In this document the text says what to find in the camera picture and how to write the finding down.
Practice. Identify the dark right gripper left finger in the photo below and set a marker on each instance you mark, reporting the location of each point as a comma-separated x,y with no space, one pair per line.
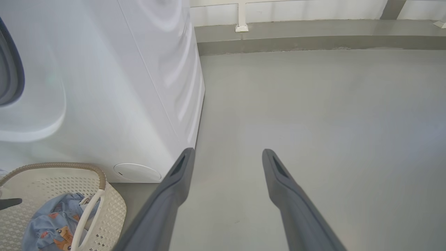
163,209

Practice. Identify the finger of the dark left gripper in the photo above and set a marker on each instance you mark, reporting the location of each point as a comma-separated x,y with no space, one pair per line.
10,203

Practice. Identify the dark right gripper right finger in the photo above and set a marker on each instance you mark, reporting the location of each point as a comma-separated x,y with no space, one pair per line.
296,212

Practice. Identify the blue cartoon print garment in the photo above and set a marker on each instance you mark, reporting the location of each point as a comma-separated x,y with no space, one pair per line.
48,223

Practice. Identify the cream perforated laundry basket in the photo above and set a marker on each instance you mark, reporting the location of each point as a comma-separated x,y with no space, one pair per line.
41,184

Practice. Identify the white front-load washing machine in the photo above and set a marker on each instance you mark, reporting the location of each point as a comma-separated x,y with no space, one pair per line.
115,104

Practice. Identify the grey rubber door gasket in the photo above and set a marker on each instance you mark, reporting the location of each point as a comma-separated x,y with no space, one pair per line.
12,69

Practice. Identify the round white filter cover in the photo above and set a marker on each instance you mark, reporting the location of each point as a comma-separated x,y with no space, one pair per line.
137,172

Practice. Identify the white railing post foot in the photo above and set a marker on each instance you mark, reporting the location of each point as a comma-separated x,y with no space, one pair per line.
440,24
241,17

